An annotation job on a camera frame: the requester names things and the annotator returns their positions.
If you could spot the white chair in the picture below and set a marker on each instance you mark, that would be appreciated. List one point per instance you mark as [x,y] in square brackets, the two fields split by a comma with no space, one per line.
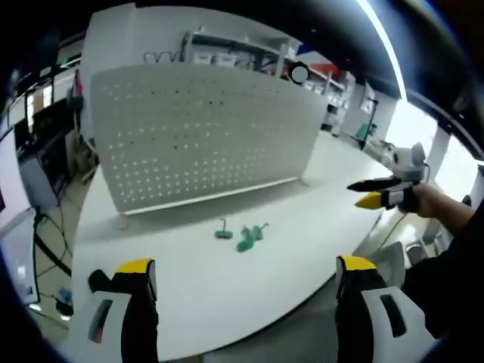
[394,264]

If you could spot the blue object on floor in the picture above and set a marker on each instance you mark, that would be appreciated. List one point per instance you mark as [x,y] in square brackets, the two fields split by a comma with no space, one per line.
[64,294]

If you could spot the white perforated mounting plate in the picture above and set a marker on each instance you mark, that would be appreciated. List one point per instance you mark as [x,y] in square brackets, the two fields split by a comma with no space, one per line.
[204,136]

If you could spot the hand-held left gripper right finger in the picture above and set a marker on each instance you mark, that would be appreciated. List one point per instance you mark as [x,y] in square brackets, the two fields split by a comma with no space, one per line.
[374,321]

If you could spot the ceiling light strip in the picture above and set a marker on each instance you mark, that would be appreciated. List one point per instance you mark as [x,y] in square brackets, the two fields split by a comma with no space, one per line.
[385,41]

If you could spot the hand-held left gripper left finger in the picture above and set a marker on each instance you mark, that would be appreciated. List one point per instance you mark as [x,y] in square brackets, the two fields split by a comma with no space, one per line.
[113,321]

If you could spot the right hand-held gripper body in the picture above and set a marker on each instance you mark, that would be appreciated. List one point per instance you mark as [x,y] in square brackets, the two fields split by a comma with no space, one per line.
[406,170]

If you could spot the white storage shelving unit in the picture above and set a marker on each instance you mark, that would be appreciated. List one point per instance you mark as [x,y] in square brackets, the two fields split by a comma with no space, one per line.
[264,56]

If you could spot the person's right hand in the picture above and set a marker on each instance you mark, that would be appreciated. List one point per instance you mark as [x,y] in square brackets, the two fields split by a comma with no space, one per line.
[427,200]

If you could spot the white partition panel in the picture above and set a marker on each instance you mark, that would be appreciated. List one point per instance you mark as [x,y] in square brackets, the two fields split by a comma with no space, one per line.
[113,41]

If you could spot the computer monitor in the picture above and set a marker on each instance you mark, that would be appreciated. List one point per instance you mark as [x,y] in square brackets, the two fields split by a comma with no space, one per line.
[9,181]

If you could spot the green hook assembly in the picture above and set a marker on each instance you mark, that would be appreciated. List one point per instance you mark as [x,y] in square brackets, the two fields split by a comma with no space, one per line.
[260,230]
[223,233]
[246,242]

